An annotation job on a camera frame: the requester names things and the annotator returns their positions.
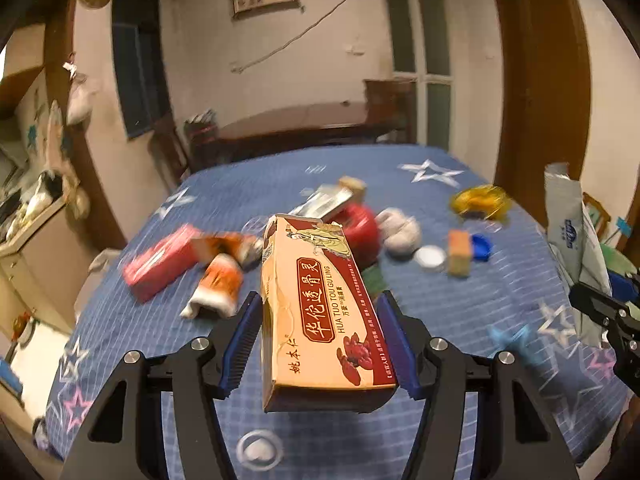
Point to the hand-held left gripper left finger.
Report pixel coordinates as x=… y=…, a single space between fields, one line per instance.
x=244 y=347

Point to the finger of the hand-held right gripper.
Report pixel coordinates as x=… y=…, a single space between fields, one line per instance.
x=622 y=286
x=592 y=305

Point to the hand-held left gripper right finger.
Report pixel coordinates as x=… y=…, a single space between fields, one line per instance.
x=397 y=345

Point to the green plastic basin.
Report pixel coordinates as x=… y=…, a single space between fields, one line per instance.
x=617 y=260

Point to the orange white packet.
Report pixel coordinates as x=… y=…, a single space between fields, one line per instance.
x=225 y=245
x=217 y=280

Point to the white blue plastic bag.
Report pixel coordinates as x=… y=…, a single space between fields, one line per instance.
x=567 y=225

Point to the orange medicine box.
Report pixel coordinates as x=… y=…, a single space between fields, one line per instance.
x=320 y=310

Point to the green wrapper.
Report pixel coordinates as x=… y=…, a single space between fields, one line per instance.
x=372 y=277

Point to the yellow wooden chair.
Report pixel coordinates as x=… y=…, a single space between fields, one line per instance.
x=597 y=215

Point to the white round lid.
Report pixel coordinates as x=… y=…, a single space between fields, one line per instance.
x=430 y=258

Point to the blue star blanket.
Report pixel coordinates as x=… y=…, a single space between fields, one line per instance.
x=500 y=310

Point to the small orange box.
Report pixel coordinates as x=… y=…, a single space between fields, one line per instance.
x=459 y=255

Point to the red round container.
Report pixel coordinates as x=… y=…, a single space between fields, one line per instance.
x=362 y=232

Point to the red cardboard box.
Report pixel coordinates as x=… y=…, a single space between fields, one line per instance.
x=160 y=262

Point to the blue bottle cap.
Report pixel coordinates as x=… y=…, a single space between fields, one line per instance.
x=482 y=249

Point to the yellow toy car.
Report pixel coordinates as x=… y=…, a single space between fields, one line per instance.
x=480 y=200

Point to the small tan box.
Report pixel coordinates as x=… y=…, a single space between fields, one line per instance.
x=352 y=187

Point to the dark wooden chair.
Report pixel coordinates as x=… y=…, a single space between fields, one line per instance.
x=390 y=105
x=170 y=152

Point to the brown wooden door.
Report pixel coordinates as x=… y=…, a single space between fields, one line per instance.
x=545 y=90

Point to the beige cabinet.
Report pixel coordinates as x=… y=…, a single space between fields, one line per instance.
x=40 y=270

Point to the holder with items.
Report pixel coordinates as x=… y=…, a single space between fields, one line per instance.
x=200 y=127

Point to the dark wooden table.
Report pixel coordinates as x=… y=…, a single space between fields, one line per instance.
x=295 y=122

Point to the plush toys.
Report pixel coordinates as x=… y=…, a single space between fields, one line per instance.
x=47 y=192

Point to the frosted glass door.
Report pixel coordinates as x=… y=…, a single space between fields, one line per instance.
x=420 y=55

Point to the hanging white bag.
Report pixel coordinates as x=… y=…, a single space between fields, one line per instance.
x=81 y=97

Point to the dark window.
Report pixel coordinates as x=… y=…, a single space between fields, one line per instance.
x=137 y=65

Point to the white wall switch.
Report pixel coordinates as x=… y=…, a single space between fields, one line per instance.
x=356 y=49

